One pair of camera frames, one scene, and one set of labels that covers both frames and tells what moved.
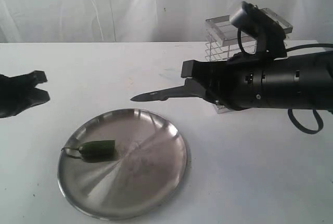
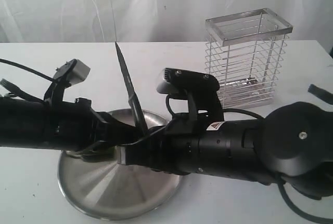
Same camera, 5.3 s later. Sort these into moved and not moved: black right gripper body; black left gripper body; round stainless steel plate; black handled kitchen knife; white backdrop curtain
Moved: black right gripper body; black handled kitchen knife; black left gripper body
Not moved: round stainless steel plate; white backdrop curtain
